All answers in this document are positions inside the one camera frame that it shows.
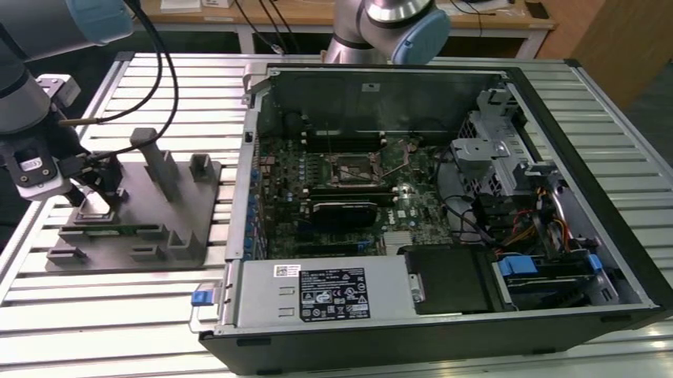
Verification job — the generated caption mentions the wooden desk white legs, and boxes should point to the wooden desk white legs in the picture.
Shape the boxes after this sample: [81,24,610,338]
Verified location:
[131,0,559,60]

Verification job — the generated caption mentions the green RAM stick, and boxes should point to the green RAM stick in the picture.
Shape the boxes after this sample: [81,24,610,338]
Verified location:
[78,224,139,237]

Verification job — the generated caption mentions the black camera cable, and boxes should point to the black camera cable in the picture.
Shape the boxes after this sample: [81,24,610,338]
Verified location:
[78,0,181,162]

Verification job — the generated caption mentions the small black graphics card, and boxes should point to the small black graphics card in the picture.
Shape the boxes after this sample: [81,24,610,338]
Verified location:
[310,199,381,230]

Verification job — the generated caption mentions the silver green CPU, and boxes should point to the silver green CPU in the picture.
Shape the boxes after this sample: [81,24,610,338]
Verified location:
[77,195,115,221]

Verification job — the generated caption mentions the black open PC case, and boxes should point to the black open PC case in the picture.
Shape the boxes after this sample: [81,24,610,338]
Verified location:
[198,61,673,377]

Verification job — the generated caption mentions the grey power supply unit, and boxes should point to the grey power supply unit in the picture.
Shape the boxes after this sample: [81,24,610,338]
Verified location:
[224,255,423,328]

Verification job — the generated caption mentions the black cable brass plug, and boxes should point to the black cable brass plug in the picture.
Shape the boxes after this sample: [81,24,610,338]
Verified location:
[58,0,164,126]

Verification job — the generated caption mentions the grey case latch bracket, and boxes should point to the grey case latch bracket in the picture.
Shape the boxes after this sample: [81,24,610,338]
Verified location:
[242,62,274,106]

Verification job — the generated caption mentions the metal socket cover frame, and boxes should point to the metal socket cover frame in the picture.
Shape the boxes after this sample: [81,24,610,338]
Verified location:
[375,135,423,183]

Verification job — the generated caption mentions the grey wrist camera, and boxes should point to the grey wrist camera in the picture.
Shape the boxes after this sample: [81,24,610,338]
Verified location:
[35,74,82,108]

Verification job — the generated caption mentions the black data cable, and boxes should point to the black data cable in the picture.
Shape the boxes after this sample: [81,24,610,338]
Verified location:
[444,193,496,245]

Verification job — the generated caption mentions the green motherboard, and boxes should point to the green motherboard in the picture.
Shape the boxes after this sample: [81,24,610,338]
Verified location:
[250,132,453,261]

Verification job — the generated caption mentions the CPU socket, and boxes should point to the CPU socket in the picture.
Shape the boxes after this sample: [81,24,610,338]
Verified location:
[329,153,384,186]

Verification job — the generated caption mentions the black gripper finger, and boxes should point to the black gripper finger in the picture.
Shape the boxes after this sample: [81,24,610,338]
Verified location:
[98,157,127,207]
[66,183,87,210]

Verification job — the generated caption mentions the silver chipset heatsink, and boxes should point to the silver chipset heatsink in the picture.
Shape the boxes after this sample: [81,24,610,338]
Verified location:
[383,231,416,254]

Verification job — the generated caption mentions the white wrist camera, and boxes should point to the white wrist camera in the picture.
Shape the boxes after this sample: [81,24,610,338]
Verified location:
[10,147,74,203]

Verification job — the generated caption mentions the wooden cabinet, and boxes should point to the wooden cabinet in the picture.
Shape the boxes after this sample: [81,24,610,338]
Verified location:
[539,0,673,115]

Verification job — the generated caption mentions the blue disk carrier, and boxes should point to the blue disk carrier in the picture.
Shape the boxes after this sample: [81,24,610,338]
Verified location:
[497,254,539,280]

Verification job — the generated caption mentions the black plastic shroud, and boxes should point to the black plastic shroud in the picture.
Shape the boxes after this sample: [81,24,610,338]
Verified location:
[399,243,515,316]

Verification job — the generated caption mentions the grey hanging cable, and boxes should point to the grey hanging cable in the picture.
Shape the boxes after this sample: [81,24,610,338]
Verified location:
[234,0,296,54]

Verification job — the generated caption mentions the black expansion slot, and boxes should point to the black expansion slot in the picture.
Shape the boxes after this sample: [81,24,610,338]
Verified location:
[296,243,360,256]

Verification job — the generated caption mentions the metal drive cage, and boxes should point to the metal drive cage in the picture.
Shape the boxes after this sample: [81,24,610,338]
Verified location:
[449,88,533,198]

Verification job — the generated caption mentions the coloured power wire bundle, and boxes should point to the coloured power wire bundle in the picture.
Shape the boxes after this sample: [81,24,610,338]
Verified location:
[492,184,577,257]

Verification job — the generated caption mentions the grey plastic parts rack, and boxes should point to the grey plastic parts rack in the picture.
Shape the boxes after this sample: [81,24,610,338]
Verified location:
[46,128,222,273]

